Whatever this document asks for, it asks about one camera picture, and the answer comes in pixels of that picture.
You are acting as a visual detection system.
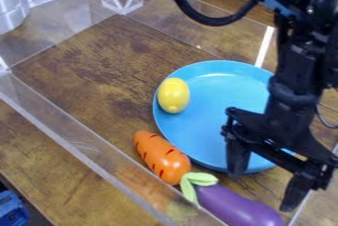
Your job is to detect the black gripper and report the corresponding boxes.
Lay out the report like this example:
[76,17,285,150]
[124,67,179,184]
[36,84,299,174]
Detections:
[222,77,338,212]

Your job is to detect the blue round plastic tray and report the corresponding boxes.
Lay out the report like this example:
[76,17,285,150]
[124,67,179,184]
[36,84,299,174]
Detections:
[154,60,273,172]

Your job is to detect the blue plastic object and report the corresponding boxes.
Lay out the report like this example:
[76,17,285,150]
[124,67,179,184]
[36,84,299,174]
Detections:
[0,190,31,226]

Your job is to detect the orange toy carrot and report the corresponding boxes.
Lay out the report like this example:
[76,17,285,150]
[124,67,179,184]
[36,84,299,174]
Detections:
[134,129,221,206]

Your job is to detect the yellow toy lemon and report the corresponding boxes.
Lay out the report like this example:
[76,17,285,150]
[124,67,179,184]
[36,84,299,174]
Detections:
[158,78,190,113]

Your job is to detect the purple toy eggplant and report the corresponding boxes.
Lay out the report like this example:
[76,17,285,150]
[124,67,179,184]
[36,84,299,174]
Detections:
[194,184,285,226]

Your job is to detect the black braided cable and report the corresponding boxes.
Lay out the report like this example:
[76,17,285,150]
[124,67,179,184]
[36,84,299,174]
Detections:
[164,0,262,28]

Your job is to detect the clear acrylic enclosure wall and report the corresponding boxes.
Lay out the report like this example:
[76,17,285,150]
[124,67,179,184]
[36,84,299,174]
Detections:
[0,0,277,226]

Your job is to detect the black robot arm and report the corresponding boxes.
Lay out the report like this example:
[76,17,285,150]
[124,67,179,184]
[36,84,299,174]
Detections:
[223,0,338,211]

